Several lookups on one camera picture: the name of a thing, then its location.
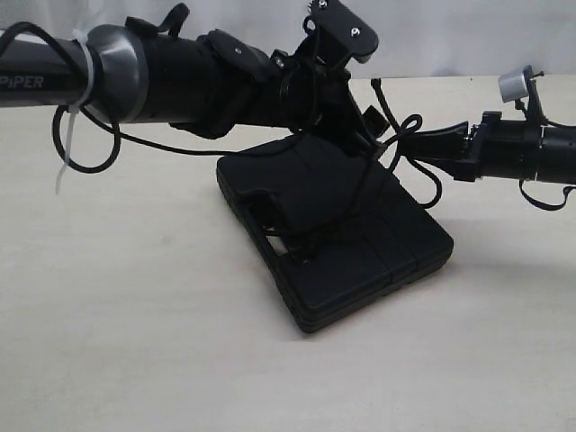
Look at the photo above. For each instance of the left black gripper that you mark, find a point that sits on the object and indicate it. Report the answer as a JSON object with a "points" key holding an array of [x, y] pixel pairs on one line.
{"points": [[312, 95]]}

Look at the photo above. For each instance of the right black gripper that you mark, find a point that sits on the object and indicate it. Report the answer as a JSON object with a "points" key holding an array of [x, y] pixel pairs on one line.
{"points": [[496, 148]]}

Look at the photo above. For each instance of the black plastic carrying case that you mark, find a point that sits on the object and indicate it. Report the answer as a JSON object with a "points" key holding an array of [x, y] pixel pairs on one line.
{"points": [[334, 233]]}

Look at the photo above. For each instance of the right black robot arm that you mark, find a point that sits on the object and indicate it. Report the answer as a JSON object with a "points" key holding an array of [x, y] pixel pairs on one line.
{"points": [[556, 157]]}

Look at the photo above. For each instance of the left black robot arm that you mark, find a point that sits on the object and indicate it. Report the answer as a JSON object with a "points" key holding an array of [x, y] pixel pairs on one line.
{"points": [[141, 72]]}

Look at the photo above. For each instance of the white backdrop curtain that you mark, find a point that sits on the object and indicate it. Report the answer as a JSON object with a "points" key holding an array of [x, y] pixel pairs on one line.
{"points": [[417, 38]]}

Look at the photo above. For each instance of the white zip tie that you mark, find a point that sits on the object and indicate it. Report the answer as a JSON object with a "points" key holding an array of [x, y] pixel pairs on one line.
{"points": [[72, 117]]}

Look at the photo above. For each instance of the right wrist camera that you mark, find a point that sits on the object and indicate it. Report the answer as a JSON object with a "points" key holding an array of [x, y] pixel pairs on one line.
{"points": [[519, 86]]}

